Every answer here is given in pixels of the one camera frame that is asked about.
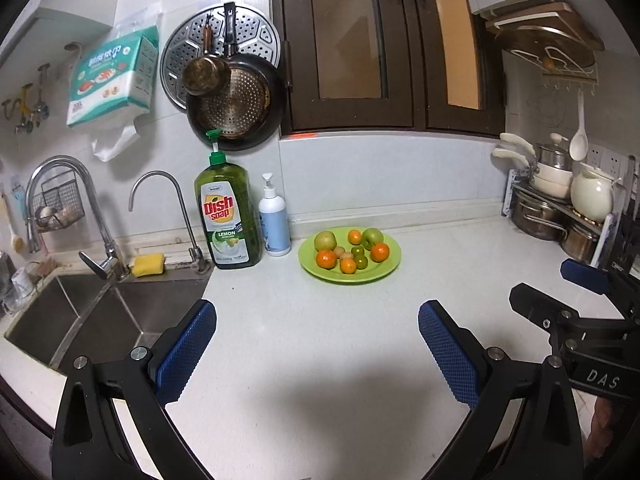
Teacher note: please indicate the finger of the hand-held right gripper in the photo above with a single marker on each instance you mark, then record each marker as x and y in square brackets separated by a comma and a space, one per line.
[585, 275]
[535, 305]

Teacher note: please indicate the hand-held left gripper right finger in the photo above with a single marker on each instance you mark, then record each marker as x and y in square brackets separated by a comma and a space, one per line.
[447, 350]

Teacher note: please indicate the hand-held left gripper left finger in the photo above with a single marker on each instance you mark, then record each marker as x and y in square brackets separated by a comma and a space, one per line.
[187, 345]

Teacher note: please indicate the light green oval plate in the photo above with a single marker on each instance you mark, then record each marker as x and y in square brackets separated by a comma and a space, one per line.
[385, 272]

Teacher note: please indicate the large orange tangerine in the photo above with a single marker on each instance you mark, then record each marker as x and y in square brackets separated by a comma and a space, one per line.
[380, 252]

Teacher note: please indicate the green tangerine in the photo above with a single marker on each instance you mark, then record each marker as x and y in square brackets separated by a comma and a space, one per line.
[362, 262]
[357, 251]

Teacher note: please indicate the green apple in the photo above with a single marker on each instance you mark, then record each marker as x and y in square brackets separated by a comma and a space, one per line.
[372, 237]

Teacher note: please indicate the small brown round fruit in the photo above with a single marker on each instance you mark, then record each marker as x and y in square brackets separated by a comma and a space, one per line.
[340, 252]

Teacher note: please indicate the yellow-green apple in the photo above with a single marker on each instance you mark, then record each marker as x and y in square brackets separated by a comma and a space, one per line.
[325, 241]

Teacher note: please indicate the person's right hand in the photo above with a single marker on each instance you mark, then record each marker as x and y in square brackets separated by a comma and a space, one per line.
[602, 427]

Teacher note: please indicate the small steel pot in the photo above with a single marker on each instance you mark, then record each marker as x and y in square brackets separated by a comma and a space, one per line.
[580, 242]

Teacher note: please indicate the white pot rack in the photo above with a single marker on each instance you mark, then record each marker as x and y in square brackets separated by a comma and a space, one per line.
[607, 240]

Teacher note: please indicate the black knife block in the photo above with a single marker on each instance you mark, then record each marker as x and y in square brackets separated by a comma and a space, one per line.
[627, 250]

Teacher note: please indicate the steel kitchen sink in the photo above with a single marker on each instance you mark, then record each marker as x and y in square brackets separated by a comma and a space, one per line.
[150, 305]

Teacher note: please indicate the large steel pot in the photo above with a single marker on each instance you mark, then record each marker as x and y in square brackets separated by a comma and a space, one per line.
[537, 217]

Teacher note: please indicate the cream ceramic jug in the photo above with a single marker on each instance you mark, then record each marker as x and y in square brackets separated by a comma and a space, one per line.
[592, 195]

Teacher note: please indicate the yellow sponge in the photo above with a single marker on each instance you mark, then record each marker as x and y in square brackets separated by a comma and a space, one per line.
[147, 265]

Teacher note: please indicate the steel pot with lid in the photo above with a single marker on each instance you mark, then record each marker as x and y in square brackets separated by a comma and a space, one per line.
[552, 155]

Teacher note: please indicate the white ladle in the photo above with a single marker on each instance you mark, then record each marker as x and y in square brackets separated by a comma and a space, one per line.
[578, 145]

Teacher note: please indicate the white saucepan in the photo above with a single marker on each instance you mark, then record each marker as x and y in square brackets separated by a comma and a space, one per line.
[510, 156]
[515, 141]

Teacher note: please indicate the green dish soap bottle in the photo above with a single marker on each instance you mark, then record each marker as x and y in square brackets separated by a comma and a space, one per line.
[227, 210]

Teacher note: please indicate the white pump lotion bottle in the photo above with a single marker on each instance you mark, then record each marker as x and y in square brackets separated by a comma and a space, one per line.
[274, 225]

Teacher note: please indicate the thin gooseneck steel faucet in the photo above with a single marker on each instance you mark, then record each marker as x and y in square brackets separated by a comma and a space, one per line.
[150, 175]

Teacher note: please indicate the glass cup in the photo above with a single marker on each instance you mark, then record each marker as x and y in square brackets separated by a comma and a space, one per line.
[22, 282]

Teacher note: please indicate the dish brush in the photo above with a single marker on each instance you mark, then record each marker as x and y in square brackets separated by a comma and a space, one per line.
[15, 240]

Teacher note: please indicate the clear plastic bag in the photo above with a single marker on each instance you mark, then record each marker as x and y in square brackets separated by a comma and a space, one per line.
[112, 142]

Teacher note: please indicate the large steel kitchen faucet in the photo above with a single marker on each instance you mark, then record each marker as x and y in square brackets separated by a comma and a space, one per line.
[60, 161]

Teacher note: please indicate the brass mesh colander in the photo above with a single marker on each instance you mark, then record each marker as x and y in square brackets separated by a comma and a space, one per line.
[240, 105]

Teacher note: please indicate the black frying pan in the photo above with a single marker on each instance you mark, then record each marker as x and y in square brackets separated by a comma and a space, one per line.
[275, 105]

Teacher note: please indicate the wooden cutting board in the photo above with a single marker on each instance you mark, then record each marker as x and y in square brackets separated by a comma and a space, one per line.
[550, 17]

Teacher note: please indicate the small brass saucepan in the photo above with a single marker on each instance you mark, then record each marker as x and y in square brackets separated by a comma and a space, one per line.
[205, 75]

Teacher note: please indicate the teal tissue package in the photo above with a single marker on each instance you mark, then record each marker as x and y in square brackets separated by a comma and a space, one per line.
[110, 80]

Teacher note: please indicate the perforated steel steamer plate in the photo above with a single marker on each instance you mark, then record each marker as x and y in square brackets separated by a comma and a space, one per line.
[255, 30]

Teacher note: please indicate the white wall outlet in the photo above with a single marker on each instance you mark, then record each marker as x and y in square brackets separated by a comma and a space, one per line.
[607, 157]

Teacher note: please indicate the dark wooden window frame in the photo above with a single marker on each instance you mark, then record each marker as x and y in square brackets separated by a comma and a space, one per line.
[350, 35]

